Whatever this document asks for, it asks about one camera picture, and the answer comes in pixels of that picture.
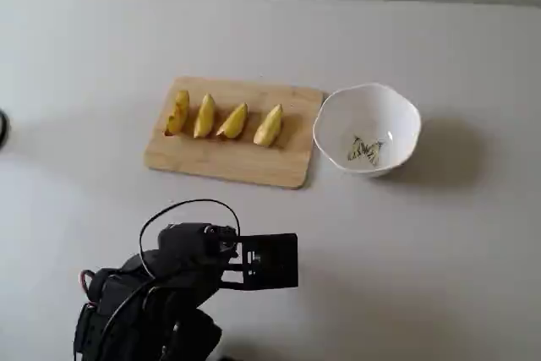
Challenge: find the wooden cutting board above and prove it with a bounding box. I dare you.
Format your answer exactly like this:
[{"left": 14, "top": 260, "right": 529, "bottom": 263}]
[{"left": 142, "top": 76, "right": 325, "bottom": 191}]

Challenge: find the thin black cable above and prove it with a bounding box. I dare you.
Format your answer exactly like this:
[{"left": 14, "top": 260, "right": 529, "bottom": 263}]
[{"left": 139, "top": 199, "right": 243, "bottom": 280}]

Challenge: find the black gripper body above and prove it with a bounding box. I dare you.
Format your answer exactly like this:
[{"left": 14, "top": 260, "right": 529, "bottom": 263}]
[{"left": 156, "top": 222, "right": 243, "bottom": 294}]

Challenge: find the apple slice with red skin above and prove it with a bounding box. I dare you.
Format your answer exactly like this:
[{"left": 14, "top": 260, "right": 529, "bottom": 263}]
[{"left": 252, "top": 103, "right": 284, "bottom": 148}]

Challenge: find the black round object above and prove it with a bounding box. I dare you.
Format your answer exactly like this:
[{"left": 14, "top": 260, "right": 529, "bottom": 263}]
[{"left": 0, "top": 110, "right": 10, "bottom": 151}]

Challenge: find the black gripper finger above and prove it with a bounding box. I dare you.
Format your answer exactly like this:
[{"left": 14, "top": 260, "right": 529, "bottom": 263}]
[
  {"left": 238, "top": 232, "right": 299, "bottom": 291},
  {"left": 218, "top": 262, "right": 247, "bottom": 290}
]

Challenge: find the apple slice with brown core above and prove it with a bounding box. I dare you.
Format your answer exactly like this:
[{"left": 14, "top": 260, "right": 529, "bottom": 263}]
[{"left": 163, "top": 89, "right": 190, "bottom": 139}]

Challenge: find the white bowl with butterfly print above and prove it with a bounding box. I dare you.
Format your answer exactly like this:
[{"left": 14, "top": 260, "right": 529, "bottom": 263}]
[{"left": 312, "top": 82, "right": 423, "bottom": 179}]

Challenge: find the yellow apple slice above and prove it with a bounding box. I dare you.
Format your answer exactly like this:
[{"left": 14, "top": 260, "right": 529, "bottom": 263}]
[
  {"left": 193, "top": 92, "right": 216, "bottom": 139},
  {"left": 216, "top": 101, "right": 249, "bottom": 140}
]

